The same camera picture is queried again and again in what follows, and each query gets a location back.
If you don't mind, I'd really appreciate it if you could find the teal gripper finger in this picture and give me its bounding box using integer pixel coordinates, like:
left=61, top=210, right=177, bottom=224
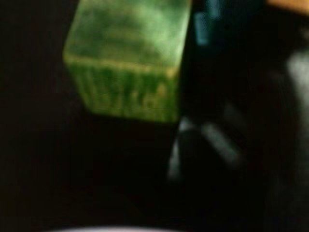
left=178, top=0, right=266, bottom=121

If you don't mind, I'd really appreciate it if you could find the dark green wooden cube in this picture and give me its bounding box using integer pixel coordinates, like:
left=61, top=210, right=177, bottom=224
left=62, top=0, right=193, bottom=125

